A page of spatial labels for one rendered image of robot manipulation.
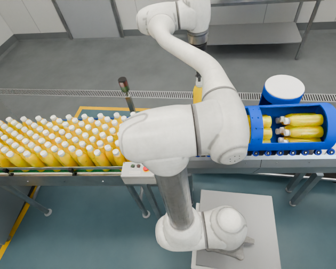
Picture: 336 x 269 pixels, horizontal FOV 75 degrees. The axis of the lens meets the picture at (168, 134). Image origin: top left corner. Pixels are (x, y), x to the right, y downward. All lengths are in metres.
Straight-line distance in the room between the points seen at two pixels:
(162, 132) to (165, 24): 0.50
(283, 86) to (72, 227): 2.34
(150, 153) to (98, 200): 2.12
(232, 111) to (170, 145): 0.16
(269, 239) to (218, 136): 0.85
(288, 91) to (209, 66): 1.27
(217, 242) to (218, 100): 0.64
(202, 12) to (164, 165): 0.62
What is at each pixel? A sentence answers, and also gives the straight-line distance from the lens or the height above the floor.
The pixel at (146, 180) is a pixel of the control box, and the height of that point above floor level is 1.05.
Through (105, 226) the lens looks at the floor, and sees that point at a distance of 2.47.
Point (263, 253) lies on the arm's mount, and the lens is 1.25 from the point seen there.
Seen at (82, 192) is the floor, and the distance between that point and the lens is 2.73.
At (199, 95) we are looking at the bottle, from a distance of 1.21.
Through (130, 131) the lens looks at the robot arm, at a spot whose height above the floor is 1.83.
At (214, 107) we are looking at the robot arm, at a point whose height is 1.84.
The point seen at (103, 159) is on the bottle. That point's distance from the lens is 1.51.
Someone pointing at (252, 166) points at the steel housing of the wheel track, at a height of 0.85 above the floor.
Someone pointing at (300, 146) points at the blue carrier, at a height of 1.09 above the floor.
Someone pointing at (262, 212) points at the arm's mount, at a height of 1.02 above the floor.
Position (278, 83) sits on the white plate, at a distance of 1.94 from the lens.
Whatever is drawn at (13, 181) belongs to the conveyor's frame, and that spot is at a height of 0.82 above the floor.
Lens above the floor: 2.22
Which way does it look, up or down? 51 degrees down
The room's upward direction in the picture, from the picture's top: 11 degrees counter-clockwise
